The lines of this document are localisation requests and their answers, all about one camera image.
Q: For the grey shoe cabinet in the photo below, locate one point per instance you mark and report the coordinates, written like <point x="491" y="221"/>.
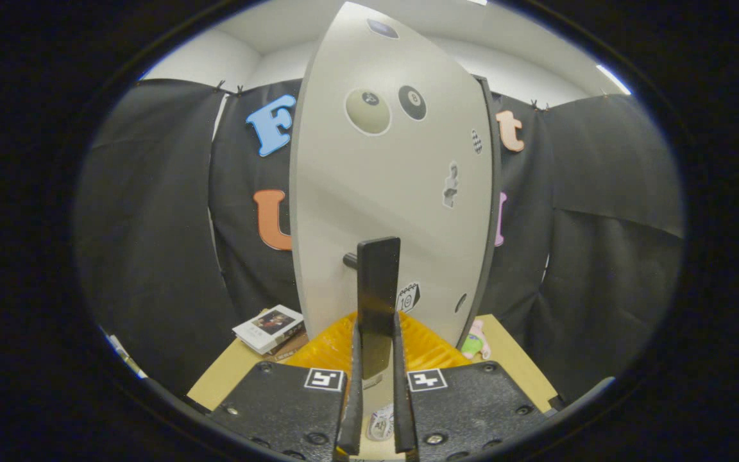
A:
<point x="496" y="186"/>

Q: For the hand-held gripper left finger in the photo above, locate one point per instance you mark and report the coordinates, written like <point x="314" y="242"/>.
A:
<point x="351" y="410"/>

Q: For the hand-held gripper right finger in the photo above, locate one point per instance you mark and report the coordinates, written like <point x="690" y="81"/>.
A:
<point x="403" y="410"/>

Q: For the black backdrop cloth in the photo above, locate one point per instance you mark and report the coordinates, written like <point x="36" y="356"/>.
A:
<point x="151" y="224"/>

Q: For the white canvas shoe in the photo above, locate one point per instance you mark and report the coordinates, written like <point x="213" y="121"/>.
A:
<point x="379" y="425"/>

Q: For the green and pink plush toy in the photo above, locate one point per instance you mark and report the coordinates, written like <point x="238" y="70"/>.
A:
<point x="474" y="343"/>

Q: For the white book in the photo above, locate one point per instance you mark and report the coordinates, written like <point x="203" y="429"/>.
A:
<point x="270" y="324"/>

